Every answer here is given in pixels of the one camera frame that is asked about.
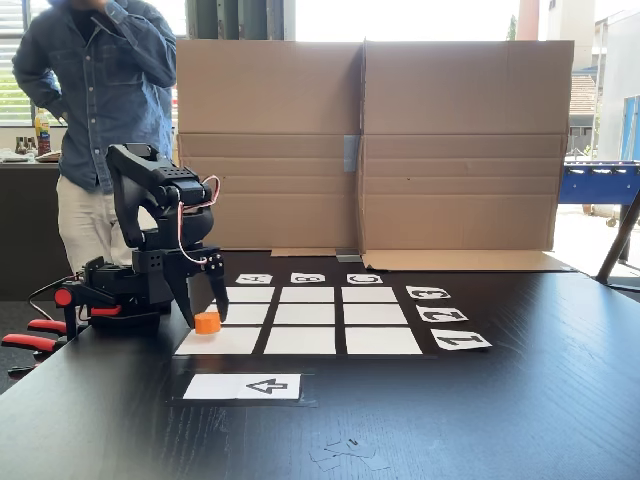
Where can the clear tape scraps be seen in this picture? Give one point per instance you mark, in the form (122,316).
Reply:
(345,452)

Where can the paper sheet number 1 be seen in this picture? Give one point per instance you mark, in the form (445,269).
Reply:
(460,340)

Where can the white nine-square grid sheet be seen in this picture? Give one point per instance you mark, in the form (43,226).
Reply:
(300,341)

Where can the paper sheet letter A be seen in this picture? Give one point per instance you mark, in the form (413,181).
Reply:
(254,279)

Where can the paper sheet letter C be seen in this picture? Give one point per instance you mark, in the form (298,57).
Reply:
(364,279)

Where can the paper sheet letter B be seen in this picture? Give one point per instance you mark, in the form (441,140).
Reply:
(307,278)

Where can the black clamp with red knob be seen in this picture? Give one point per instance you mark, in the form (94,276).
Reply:
(62,298)

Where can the round orange token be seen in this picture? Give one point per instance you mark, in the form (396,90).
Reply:
(207,324)

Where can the grey tape strip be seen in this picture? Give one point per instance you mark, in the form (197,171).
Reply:
(351,152)

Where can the yellow drink bottle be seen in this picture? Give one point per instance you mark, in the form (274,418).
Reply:
(43,132)

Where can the paper sheet number 3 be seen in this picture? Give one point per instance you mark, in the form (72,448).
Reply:
(428,293)

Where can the small brown bottles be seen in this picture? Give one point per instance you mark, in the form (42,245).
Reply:
(25,146)

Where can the paper sheet number 2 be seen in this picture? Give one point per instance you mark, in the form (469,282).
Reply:
(442,314)

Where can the standing person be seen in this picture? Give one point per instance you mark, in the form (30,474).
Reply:
(95,90)

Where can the blue foosball table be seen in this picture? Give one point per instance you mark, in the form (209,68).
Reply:
(600,182)

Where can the slanted metal leg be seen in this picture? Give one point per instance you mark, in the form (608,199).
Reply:
(617,240)

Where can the white arrow paper sheet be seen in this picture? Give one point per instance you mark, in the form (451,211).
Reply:
(240,387)

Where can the large brown cardboard screen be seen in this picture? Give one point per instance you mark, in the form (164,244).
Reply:
(450,150)

